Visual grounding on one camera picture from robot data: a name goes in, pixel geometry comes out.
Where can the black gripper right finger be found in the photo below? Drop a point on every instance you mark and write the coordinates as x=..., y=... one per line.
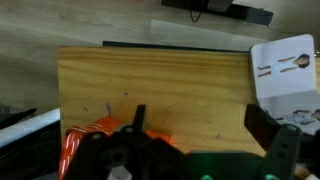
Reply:
x=281, y=146

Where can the black flat stand base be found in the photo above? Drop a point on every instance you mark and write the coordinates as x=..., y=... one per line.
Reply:
x=240, y=11

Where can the light wooden table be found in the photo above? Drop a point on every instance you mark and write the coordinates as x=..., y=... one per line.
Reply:
x=186, y=90

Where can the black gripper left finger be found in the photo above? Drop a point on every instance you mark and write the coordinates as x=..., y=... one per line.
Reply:
x=133, y=153

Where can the red woven box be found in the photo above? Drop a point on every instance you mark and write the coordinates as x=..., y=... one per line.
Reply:
x=100, y=126

